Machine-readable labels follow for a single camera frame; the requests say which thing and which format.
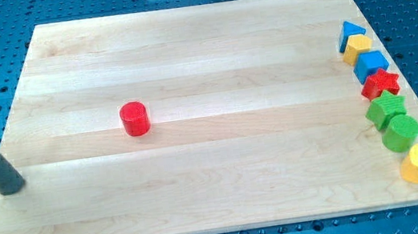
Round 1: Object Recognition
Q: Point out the red cylinder block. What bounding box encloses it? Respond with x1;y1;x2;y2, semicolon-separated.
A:
120;101;151;137

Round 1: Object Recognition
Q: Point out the blue triangle block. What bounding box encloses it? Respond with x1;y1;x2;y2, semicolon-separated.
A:
339;21;367;54

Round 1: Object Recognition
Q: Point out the light wooden board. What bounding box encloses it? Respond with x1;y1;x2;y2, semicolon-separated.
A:
0;0;418;234

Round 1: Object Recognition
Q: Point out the yellow pentagon block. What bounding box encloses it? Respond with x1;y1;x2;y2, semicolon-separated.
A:
343;34;372;66

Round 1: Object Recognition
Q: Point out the blue pentagon block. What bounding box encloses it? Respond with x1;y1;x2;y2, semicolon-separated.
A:
353;50;389;85

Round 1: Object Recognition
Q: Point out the green star block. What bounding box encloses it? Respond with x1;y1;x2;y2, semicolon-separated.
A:
366;91;407;130

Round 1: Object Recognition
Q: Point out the red star block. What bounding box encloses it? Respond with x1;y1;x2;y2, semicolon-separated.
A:
361;68;400;101

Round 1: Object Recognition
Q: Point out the green cylinder block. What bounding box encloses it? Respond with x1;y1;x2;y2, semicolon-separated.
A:
382;114;418;153

